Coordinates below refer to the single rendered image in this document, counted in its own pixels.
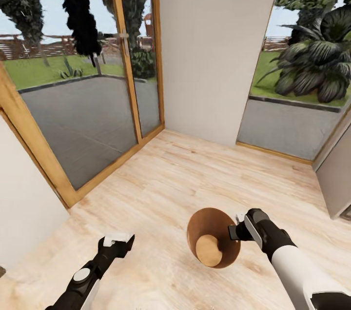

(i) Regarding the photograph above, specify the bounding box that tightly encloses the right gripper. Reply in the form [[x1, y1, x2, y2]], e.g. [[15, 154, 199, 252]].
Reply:
[[228, 223, 255, 241]]

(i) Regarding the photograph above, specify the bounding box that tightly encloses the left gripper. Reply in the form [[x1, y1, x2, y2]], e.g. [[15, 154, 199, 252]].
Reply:
[[98, 235, 135, 267]]

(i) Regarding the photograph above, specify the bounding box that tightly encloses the trash can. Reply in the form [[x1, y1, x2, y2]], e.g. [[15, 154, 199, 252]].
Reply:
[[186, 207, 241, 269]]

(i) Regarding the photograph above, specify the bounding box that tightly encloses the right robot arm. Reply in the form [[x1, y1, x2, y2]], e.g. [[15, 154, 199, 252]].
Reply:
[[228, 208, 351, 310]]

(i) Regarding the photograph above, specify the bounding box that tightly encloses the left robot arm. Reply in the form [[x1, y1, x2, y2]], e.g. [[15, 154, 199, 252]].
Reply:
[[45, 231, 135, 310]]

